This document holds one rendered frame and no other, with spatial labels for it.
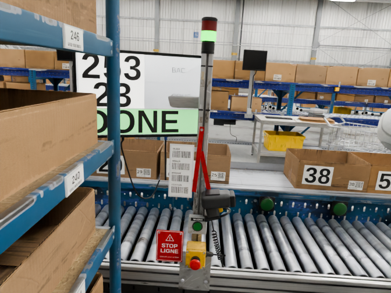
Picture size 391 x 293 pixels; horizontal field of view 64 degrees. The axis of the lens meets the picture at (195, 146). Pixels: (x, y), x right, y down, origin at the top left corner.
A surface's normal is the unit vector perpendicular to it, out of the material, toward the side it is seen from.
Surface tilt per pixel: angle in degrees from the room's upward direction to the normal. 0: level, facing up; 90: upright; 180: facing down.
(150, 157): 90
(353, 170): 90
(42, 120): 90
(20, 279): 90
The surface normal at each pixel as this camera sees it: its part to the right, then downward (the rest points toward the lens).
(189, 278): -0.04, 0.23
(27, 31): 1.00, 0.06
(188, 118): 0.31, 0.17
